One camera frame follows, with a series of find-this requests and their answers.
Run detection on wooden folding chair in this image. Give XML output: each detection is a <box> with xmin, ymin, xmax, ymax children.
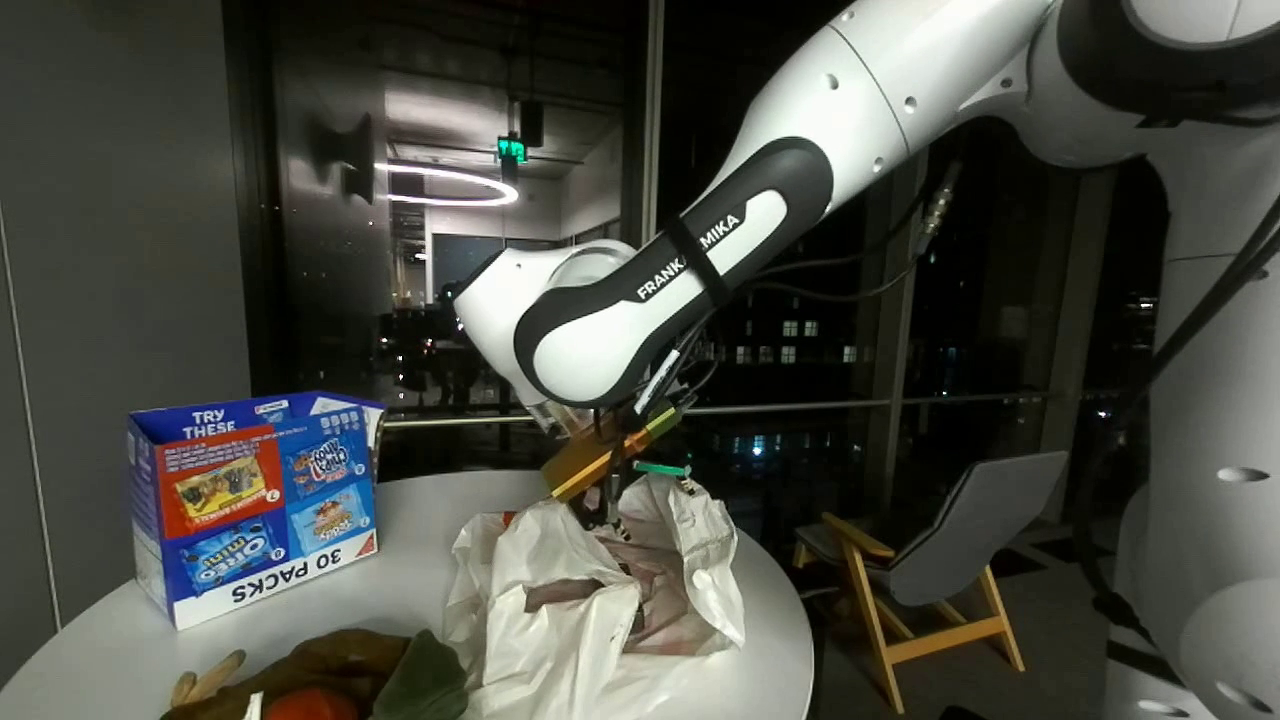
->
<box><xmin>795</xmin><ymin>448</ymin><xmax>1073</xmax><ymax>718</ymax></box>

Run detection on window handrail bar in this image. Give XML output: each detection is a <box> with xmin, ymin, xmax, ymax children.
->
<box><xmin>376</xmin><ymin>389</ymin><xmax>1073</xmax><ymax>431</ymax></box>

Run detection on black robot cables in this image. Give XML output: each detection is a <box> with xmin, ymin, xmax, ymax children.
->
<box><xmin>751</xmin><ymin>157</ymin><xmax>968</xmax><ymax>310</ymax></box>

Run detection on white plastic shopping bag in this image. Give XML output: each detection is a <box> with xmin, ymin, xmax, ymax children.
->
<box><xmin>439</xmin><ymin>473</ymin><xmax>751</xmax><ymax>720</ymax></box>

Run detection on white window frame post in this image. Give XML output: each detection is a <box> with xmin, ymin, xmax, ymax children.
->
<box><xmin>637</xmin><ymin>0</ymin><xmax>672</xmax><ymax>253</ymax></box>

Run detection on brown moose plush toy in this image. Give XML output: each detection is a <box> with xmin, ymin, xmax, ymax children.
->
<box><xmin>160</xmin><ymin>629</ymin><xmax>474</xmax><ymax>720</ymax></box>

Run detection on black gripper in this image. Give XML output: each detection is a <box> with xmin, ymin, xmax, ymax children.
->
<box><xmin>568</xmin><ymin>425</ymin><xmax>700</xmax><ymax>528</ymax></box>

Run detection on blue snack pack box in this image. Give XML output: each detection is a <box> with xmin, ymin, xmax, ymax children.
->
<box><xmin>124</xmin><ymin>389</ymin><xmax>390</xmax><ymax>632</ymax></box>

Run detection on ring ceiling light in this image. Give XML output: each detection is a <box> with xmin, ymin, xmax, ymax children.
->
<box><xmin>373</xmin><ymin>157</ymin><xmax>524</xmax><ymax>212</ymax></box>

